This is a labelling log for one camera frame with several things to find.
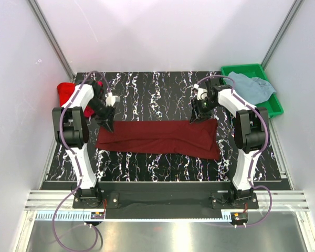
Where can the folded bright red t-shirt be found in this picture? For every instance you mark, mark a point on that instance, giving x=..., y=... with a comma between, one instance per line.
x=65, y=90

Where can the green plastic bin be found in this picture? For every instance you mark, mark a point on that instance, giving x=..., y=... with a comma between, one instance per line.
x=273, y=105

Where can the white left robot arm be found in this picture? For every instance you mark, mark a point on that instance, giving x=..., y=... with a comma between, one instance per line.
x=71, y=131

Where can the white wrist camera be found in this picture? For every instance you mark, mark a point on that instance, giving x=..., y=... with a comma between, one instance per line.
x=111, y=99
x=200, y=93

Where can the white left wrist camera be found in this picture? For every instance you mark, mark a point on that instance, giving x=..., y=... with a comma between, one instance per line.
x=111, y=99

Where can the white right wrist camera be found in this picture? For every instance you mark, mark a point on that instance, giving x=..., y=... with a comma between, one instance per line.
x=200, y=93

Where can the dark red t-shirt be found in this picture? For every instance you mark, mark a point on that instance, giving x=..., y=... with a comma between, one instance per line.
x=162, y=137

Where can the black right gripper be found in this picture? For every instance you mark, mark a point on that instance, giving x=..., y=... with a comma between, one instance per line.
x=195, y=115

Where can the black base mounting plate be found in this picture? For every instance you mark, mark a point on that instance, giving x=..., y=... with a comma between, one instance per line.
x=165, y=202

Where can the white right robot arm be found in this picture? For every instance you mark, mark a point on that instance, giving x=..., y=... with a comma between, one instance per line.
x=251, y=137

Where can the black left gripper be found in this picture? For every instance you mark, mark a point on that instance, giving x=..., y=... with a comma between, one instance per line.
x=107, y=120

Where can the light blue t-shirt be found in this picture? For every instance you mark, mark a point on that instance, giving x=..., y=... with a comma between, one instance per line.
x=254, y=90

